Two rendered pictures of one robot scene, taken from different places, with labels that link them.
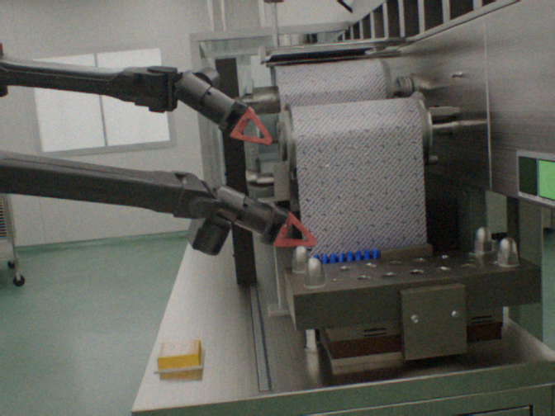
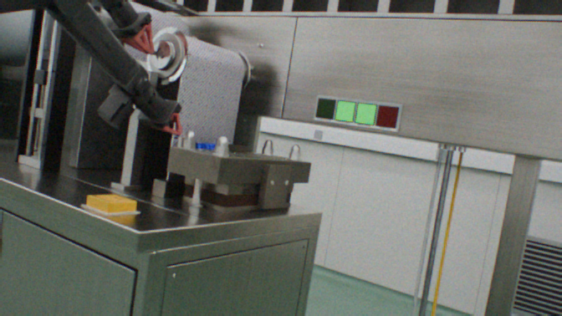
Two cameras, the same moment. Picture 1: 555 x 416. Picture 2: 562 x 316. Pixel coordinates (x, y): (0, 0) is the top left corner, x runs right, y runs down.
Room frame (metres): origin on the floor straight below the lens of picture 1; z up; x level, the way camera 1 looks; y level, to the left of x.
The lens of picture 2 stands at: (0.11, 0.78, 1.12)
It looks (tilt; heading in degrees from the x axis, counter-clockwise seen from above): 4 degrees down; 307
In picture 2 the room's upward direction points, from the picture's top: 9 degrees clockwise
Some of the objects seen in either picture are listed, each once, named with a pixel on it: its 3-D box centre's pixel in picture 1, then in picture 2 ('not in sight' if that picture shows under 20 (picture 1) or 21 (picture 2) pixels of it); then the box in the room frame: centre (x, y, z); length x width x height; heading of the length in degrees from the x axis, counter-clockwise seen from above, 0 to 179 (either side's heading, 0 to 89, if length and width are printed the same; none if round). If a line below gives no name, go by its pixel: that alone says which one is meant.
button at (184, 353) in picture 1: (179, 354); (111, 203); (0.95, 0.19, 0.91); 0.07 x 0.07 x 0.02; 3
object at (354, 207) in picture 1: (363, 213); (207, 119); (1.07, -0.16, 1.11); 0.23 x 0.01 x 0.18; 93
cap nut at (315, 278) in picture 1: (314, 271); (222, 145); (0.90, -0.05, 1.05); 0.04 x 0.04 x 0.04
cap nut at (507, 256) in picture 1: (507, 251); (295, 152); (0.92, -0.37, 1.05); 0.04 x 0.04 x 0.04
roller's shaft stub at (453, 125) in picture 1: (438, 128); not in sight; (1.14, -0.33, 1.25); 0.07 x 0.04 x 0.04; 93
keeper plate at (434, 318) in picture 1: (433, 322); (275, 186); (0.86, -0.23, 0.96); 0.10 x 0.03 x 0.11; 93
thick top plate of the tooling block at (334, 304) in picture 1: (405, 284); (245, 166); (0.95, -0.21, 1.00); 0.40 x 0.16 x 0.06; 93
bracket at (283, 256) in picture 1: (276, 240); (134, 129); (1.16, 0.01, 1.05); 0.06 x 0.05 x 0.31; 93
